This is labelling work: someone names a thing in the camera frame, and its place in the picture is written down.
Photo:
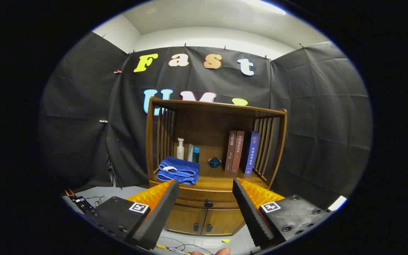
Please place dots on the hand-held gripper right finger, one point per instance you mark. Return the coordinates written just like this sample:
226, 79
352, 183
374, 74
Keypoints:
251, 216

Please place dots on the white pump bottle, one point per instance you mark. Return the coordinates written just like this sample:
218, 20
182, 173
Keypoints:
180, 150

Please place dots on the wooden drawer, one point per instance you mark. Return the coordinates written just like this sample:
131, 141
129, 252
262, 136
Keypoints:
197, 196

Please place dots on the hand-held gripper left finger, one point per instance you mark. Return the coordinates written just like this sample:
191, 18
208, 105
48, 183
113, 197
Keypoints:
161, 216

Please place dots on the white board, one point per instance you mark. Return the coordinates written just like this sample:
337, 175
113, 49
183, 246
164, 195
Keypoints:
338, 203

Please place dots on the blue folded towel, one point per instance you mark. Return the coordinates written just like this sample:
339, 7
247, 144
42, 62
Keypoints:
179, 170

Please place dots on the reddish brown book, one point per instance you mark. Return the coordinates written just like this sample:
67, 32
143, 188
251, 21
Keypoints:
238, 152

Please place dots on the black electronic device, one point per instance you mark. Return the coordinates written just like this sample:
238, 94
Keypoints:
82, 203

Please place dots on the wooden cabinet door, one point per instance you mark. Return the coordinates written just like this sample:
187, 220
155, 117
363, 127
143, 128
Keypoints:
223, 221
186, 219

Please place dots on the wooden cabinet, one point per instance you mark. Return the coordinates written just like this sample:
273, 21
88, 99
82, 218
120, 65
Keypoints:
207, 124

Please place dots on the blue capped clear bottle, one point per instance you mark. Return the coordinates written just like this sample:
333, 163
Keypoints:
196, 154

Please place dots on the blue lidded teacup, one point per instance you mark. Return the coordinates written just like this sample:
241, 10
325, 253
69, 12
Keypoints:
214, 163

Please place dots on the blue book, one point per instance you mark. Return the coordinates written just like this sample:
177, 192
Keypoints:
251, 152

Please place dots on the dark brown book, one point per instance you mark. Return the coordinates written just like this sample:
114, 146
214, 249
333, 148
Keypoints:
230, 152

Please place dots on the wooden countertop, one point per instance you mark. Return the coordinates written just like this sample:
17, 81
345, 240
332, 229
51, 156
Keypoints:
214, 177

